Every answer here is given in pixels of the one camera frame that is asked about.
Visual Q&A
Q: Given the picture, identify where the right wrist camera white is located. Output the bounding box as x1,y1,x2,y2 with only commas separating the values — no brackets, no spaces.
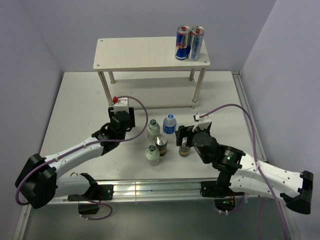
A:
192,110,212,132

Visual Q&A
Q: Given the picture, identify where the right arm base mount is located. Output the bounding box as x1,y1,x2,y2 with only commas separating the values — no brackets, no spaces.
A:
199,180,246,216

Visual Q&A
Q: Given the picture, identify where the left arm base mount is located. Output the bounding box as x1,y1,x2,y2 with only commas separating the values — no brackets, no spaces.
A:
67,184,114,220

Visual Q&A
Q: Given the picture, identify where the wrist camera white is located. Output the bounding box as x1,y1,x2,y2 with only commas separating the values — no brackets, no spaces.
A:
192,110,212,132
112,96,129,113

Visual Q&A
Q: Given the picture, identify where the silver Red Bull can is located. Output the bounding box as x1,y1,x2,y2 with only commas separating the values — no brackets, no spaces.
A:
188,26,205,61

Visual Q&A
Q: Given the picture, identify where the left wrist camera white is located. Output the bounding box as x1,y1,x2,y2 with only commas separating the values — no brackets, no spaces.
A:
112,96,129,113

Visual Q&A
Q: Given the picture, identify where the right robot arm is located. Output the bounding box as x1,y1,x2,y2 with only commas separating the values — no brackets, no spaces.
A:
175,125,314,215

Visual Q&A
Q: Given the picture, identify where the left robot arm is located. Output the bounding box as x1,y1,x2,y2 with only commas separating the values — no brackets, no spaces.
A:
15,107,136,209

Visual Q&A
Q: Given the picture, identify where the green cap glass bottle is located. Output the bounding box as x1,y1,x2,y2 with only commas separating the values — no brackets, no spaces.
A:
147,119,160,141
145,145,160,166

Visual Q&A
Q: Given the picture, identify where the blue Red Bull can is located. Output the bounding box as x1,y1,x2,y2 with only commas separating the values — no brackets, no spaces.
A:
175,25,191,60

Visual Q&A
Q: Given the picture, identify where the black coffee can left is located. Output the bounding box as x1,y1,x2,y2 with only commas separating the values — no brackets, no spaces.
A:
154,135,168,157

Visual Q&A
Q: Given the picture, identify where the white two-tier shelf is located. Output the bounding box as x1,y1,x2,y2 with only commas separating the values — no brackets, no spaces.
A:
93,36,211,109

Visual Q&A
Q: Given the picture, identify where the green cap glass bottle far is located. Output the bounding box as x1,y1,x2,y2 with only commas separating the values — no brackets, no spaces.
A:
147,119,160,141

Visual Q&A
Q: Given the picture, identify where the grey coffee can right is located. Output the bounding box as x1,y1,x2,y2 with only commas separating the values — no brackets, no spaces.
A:
178,139,191,157

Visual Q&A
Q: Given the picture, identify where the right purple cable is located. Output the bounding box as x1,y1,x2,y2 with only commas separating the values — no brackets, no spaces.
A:
201,103,292,240

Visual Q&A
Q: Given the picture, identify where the aluminium front rail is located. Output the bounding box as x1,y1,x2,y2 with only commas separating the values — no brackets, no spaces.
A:
13,179,245,240

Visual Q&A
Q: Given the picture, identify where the green cap glass bottle near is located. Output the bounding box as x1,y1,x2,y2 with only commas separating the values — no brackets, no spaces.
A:
145,145,160,166

